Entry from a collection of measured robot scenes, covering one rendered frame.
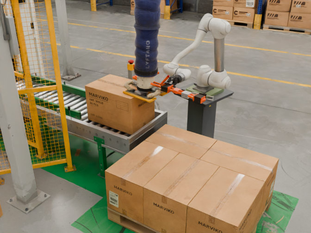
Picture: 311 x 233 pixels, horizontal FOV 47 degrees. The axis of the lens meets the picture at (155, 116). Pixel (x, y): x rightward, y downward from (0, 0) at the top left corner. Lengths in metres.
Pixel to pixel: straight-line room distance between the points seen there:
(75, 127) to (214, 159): 1.51
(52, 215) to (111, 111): 1.14
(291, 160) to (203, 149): 1.40
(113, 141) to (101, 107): 0.40
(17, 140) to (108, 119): 0.91
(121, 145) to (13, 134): 0.99
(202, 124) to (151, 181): 1.34
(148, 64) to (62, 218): 1.63
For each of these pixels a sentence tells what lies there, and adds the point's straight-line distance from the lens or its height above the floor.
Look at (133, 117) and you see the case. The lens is 3.49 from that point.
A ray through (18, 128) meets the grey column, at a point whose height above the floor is 0.82.
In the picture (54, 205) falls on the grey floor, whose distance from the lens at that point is 3.69.
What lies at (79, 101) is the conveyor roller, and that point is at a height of 0.53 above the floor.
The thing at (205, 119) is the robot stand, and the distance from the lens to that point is 4.10.
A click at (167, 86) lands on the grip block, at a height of 1.09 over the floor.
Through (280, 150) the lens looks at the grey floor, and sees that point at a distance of 4.61.
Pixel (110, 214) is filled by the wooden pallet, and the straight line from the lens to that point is 3.39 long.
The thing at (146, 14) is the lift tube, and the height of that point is 1.73.
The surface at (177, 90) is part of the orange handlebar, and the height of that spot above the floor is 1.08.
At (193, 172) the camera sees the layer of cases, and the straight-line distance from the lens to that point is 3.07.
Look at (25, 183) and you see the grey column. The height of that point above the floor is 0.24.
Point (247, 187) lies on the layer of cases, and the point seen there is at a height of 0.54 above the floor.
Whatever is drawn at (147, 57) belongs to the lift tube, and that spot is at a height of 1.35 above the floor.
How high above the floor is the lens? 2.36
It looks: 27 degrees down
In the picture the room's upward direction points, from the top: straight up
